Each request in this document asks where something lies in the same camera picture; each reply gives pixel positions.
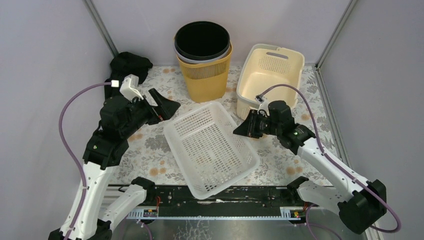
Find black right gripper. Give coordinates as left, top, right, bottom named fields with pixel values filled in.
left=233, top=109, right=281, bottom=139

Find white perforated plastic basket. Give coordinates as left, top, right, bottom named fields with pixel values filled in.
left=163, top=101, right=261, bottom=200

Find cream large plastic basket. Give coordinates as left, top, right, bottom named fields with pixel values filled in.
left=236, top=43, right=305, bottom=120

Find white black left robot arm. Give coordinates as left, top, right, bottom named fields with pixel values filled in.
left=48, top=88, right=181, bottom=240

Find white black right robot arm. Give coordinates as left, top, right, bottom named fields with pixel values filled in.
left=233, top=100, right=387, bottom=234

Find yellow perforated waste bin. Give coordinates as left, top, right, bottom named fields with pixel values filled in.
left=177, top=45, right=233, bottom=103

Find grey inner bin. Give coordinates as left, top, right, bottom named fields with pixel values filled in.
left=173, top=42, right=232, bottom=64

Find black crumpled cloth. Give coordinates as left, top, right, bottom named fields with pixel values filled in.
left=105, top=51, right=153, bottom=89

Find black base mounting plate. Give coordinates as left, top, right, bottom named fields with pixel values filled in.
left=137, top=185, right=310, bottom=220

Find black inner bin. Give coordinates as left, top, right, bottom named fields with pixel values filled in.
left=174, top=21, right=231, bottom=62

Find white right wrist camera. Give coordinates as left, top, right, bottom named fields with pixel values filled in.
left=255, top=95, right=270, bottom=117

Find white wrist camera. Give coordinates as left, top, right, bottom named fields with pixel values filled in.
left=255, top=95, right=270, bottom=117
left=111, top=74, right=145, bottom=102

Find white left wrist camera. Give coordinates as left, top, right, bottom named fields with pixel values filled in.
left=111, top=74, right=145, bottom=102

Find aluminium frame rails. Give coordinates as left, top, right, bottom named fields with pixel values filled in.
left=64, top=0, right=385, bottom=240

